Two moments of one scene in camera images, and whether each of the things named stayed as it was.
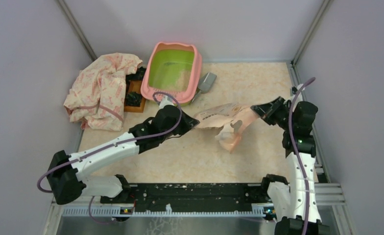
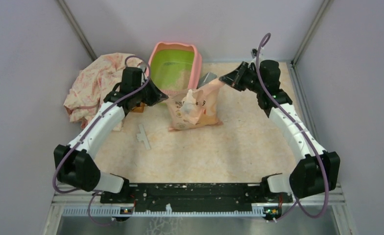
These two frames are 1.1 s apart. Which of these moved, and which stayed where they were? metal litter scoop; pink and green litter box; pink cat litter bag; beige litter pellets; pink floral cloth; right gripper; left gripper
Moved: left gripper; pink cat litter bag; right gripper
Stayed: pink and green litter box; pink floral cloth; beige litter pellets; metal litter scoop
